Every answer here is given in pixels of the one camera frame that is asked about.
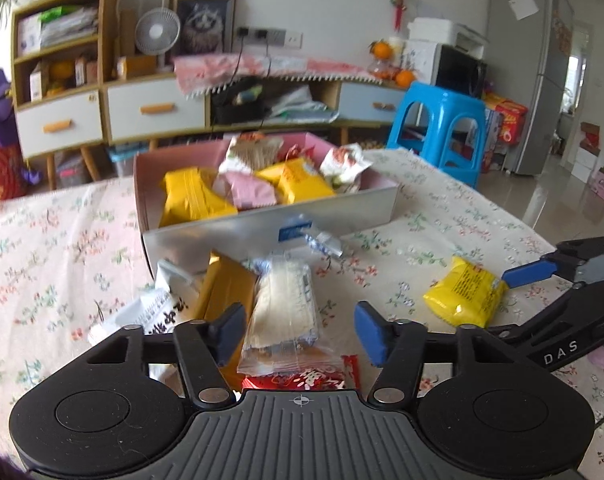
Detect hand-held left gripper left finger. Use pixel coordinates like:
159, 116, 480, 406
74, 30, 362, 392
46, 303, 247, 408

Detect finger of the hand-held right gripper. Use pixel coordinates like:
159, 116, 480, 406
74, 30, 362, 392
487, 287, 590, 341
502, 236, 604, 288

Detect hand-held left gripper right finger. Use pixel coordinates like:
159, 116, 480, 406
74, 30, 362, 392
354, 301, 558, 407

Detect clear rice cracker packet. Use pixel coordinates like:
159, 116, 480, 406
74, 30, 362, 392
237, 255, 343, 376

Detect yellow packet red label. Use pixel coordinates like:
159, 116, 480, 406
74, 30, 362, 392
423, 255, 509, 329

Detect red packet white lettering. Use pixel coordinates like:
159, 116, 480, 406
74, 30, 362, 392
242, 354, 361, 392

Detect white packet black lettering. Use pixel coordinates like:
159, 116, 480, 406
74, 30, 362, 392
89, 287, 203, 346

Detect silver box pink inside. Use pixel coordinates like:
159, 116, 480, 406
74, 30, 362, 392
133, 131, 403, 276

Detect small silver blue wrapper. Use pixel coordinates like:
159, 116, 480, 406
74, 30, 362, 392
302, 230, 343, 259

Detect yellow pleated snack packet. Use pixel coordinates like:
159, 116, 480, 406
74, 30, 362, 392
159, 167, 239, 228

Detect pink snack packet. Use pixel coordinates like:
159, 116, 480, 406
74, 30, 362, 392
224, 170, 276, 210

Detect large yellow biscuit packet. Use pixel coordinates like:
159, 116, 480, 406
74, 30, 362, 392
256, 157, 336, 206

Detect white packet red print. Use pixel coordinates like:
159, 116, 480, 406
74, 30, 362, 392
319, 142, 375, 195

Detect beige brown printed packet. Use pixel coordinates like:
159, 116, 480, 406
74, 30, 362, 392
218, 135, 283, 177

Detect small red white packet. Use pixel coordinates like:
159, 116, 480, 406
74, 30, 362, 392
282, 142, 319, 166

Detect stacked white red boxes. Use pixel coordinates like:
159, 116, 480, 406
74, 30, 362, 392
572, 121, 603, 183

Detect colourful printed carton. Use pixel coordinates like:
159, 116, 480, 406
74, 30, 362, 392
482, 92, 529, 171

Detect silver refrigerator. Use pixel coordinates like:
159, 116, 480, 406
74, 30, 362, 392
484, 0, 576, 177

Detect floral tablecloth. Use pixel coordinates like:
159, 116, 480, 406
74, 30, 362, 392
0, 147, 604, 480

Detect blue plastic stool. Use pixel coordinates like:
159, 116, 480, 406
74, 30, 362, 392
386, 81, 488, 191

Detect blue lid storage box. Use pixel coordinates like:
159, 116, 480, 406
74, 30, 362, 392
106, 142, 142, 178

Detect black microwave oven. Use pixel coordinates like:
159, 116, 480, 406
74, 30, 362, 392
434, 44, 489, 100

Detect black bag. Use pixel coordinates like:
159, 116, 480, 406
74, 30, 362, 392
212, 77, 273, 126

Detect clear box pink contents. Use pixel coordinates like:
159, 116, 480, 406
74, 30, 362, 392
56, 152, 90, 188

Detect loose pile of papers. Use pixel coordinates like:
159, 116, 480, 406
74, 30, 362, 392
267, 85, 339, 123

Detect low wooden console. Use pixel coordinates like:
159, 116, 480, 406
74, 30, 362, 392
102, 67, 413, 153

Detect white printed box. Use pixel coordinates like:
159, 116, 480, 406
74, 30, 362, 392
402, 40, 440, 83

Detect white printer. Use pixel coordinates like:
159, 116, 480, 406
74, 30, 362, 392
408, 16, 490, 61

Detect white paper note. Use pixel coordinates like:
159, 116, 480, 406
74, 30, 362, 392
502, 0, 540, 22

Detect pink fringed cloth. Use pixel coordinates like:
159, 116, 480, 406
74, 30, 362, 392
173, 52, 383, 98

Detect small brown box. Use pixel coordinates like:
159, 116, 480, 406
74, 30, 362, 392
74, 55, 100, 86

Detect framed cat picture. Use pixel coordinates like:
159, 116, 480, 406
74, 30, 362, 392
169, 0, 239, 58

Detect white desk fan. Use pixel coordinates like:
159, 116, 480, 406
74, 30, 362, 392
134, 7, 183, 73

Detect yellow fruit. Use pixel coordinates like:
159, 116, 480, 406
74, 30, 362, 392
46, 60, 77, 96

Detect small white box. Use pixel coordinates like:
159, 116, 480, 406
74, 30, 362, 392
29, 62, 50, 102

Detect tall wooden shelf cabinet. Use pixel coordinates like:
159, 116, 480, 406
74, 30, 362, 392
10, 0, 120, 191

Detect stack of papers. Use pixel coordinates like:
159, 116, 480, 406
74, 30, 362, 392
39, 6, 100, 48

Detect white carton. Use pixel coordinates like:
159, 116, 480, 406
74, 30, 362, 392
16, 12, 43, 56

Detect pale blue drawer wooden handle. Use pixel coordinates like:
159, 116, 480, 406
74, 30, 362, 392
339, 82, 407, 123

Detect white drawer orange handle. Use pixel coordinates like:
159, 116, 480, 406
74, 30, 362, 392
16, 91, 104, 158
106, 79, 207, 142

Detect black power cable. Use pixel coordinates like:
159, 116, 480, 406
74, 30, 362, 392
232, 35, 273, 126

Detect wall socket panel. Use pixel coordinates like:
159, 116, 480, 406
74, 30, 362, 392
237, 26, 303, 50

